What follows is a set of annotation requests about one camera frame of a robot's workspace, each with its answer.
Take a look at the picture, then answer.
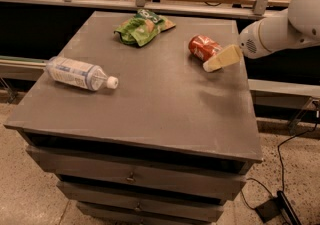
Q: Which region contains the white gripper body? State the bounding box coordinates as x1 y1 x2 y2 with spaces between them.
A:
238 21 267 59

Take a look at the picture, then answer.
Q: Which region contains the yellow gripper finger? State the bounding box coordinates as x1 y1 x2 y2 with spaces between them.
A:
203 44 243 72

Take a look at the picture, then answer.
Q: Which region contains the red coke can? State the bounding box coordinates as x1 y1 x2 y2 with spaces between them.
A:
188 35 222 62

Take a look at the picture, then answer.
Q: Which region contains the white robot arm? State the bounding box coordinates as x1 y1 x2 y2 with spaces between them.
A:
203 0 320 72

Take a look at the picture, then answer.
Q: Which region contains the clear blue-label plastic bottle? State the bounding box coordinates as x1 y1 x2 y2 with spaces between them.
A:
45 57 119 91

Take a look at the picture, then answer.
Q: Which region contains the green chip bag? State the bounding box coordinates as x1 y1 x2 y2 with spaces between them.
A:
114 9 176 47

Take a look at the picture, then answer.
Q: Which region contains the grey drawer cabinet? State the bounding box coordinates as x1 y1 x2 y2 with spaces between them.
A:
3 10 264 225

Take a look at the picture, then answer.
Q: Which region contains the top grey drawer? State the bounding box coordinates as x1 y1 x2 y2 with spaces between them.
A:
27 146 245 200

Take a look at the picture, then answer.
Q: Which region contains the grey drawer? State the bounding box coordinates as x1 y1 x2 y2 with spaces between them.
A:
27 146 245 200
55 180 225 223
76 202 211 225

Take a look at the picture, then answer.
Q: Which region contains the middle grey drawer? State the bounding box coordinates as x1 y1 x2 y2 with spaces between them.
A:
55 180 225 223

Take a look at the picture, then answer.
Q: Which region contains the black floor power box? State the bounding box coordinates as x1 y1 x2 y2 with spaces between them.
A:
254 191 302 225

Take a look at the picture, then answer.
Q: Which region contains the bottom grey drawer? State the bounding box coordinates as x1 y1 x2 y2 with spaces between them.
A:
76 202 211 225

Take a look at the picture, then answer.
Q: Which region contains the black floor cable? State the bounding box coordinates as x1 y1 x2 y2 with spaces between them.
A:
239 102 320 211

